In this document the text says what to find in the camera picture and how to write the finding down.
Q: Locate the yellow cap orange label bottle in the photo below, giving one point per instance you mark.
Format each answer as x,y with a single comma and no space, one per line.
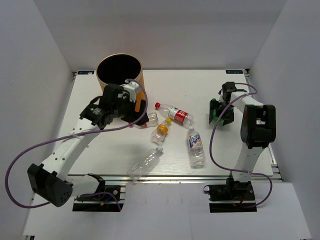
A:
159,134

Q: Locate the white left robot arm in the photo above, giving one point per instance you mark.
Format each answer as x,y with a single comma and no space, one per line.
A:
50,179

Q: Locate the orange cylindrical bin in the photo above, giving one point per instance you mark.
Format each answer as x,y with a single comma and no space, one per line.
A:
112,72

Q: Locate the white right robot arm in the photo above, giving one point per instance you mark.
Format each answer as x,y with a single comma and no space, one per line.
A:
257,130

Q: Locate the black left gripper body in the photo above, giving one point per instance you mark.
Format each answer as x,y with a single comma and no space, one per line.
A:
126,107

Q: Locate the red label water bottle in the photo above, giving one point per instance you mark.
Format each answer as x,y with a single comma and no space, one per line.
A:
178,115

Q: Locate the blue label water bottle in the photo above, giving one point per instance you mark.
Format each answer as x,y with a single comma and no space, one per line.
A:
195,149

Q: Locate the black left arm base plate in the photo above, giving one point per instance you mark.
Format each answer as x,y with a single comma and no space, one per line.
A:
103,203

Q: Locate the blue logo sticker left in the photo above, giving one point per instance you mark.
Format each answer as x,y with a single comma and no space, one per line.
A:
85,72

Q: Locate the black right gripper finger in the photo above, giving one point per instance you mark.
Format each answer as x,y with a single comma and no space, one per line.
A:
228,117
212,115

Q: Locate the blue logo sticker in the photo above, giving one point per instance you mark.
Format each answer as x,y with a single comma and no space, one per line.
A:
85,72
234,71

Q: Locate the blue logo sticker right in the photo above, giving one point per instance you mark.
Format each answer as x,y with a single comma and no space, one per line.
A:
234,71

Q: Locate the aluminium table edge rail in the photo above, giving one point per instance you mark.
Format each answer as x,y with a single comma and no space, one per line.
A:
168,168

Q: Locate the clear unlabelled plastic bottle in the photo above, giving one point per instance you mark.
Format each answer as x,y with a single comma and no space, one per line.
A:
146,165

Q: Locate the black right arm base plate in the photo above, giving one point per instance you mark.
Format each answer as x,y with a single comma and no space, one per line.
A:
235,201

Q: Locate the red cap cola bottle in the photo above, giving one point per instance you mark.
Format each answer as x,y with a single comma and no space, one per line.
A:
152,121

